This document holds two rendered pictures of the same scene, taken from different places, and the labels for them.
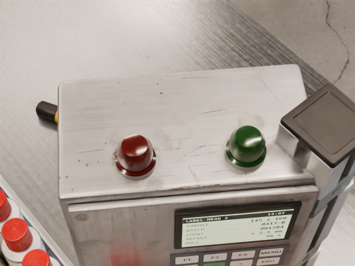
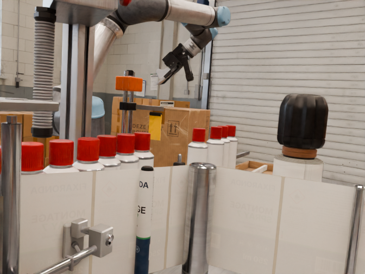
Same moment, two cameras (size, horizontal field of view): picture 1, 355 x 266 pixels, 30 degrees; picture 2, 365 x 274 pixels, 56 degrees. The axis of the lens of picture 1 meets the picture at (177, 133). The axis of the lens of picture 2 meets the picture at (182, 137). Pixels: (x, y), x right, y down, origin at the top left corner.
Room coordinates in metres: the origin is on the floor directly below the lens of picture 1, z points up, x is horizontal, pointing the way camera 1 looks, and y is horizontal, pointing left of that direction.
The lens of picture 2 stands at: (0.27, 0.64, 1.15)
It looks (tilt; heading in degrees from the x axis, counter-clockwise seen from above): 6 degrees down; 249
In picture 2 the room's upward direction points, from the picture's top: 4 degrees clockwise
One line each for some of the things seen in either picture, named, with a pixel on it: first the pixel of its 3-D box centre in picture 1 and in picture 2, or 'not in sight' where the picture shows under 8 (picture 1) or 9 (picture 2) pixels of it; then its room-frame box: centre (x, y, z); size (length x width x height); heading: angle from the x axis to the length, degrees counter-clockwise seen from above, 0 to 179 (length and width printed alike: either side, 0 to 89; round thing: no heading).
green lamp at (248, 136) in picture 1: (246, 144); not in sight; (0.22, -0.04, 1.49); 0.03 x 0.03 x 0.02
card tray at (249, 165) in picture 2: not in sight; (265, 172); (-0.65, -0.67, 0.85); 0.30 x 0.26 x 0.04; 41
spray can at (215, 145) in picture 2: not in sight; (213, 162); (-0.17, -0.24, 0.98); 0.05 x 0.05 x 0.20
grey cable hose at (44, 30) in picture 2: not in sight; (43, 74); (0.29, 0.02, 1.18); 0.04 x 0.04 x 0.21
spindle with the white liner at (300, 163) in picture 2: not in sight; (296, 176); (-0.14, 0.15, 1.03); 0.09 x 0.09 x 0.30
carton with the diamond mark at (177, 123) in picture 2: not in sight; (171, 139); (-0.19, -0.71, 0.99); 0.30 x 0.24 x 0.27; 50
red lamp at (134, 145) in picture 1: (134, 153); not in sight; (0.21, 0.03, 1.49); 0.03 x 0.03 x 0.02
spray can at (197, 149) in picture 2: not in sight; (196, 167); (-0.08, -0.16, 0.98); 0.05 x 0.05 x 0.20
